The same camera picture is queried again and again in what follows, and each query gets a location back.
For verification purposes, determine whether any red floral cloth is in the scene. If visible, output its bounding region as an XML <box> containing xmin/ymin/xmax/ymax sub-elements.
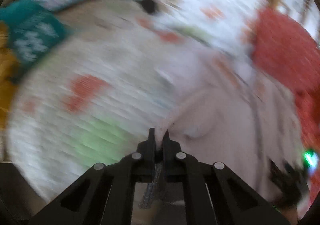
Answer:
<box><xmin>293</xmin><ymin>89</ymin><xmax>320</xmax><ymax>206</ymax></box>

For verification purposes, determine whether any red floral pillow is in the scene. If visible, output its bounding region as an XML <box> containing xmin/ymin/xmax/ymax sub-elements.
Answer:
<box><xmin>253</xmin><ymin>8</ymin><xmax>319</xmax><ymax>92</ymax></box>

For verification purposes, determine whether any pale pink baby garment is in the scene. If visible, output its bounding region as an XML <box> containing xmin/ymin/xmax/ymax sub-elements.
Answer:
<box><xmin>155</xmin><ymin>49</ymin><xmax>302</xmax><ymax>201</ymax></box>

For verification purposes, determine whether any teal cardboard box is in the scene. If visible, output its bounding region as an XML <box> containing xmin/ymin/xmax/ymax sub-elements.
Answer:
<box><xmin>1</xmin><ymin>0</ymin><xmax>68</xmax><ymax>82</ymax></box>

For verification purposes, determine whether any white floral pillow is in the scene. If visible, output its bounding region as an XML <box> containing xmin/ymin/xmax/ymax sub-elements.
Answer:
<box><xmin>138</xmin><ymin>0</ymin><xmax>267</xmax><ymax>57</ymax></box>

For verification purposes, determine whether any quilted heart pattern bedspread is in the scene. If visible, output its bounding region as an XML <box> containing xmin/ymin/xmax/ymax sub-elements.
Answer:
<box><xmin>4</xmin><ymin>0</ymin><xmax>253</xmax><ymax>200</ymax></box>

